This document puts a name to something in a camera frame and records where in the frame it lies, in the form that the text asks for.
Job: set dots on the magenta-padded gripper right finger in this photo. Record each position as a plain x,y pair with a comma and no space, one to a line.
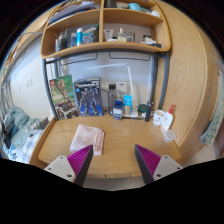
163,165

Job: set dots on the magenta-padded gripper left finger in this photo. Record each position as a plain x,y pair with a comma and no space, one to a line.
63,165

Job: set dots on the pale pink towel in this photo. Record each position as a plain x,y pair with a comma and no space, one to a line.
86,136

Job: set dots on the clear plastic cup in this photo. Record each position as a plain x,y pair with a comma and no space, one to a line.
169,136

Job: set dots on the white red-capped lotion bottle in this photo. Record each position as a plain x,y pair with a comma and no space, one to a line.
167,120

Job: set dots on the white mug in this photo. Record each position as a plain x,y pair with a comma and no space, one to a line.
158,117

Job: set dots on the black flask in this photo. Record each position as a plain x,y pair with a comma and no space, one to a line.
148,111

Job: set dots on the bed with blue bedding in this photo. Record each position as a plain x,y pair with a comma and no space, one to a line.
20,130

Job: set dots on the dark green bowl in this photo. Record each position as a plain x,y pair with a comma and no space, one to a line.
141,108

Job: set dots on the green toy figure box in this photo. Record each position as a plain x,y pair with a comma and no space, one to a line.
62,96

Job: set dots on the light blue carton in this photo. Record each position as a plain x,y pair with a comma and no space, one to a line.
127,105

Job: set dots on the patterned hanging cloth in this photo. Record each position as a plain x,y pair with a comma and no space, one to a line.
215,116

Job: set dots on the blue robot model box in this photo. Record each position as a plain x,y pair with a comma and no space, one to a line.
88,98

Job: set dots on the clear dark-capped water bottle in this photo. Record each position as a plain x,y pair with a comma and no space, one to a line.
112,98

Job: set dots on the white desk lamp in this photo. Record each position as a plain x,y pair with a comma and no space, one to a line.
131,83

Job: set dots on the wooden shelf unit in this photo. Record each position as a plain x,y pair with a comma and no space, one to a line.
106,48

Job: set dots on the white wall switch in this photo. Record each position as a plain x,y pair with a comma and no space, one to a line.
29,82

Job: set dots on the long wooden wall shelf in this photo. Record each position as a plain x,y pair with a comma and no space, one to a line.
26,40

